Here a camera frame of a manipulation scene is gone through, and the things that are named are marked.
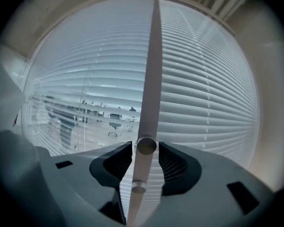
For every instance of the black office chair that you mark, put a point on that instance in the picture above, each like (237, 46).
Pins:
(114, 124)

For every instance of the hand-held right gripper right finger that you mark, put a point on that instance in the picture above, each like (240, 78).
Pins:
(191, 174)

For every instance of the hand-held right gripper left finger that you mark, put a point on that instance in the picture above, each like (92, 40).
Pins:
(97, 171)

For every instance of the grey window frame post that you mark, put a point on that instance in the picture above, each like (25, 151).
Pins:
(151, 79)

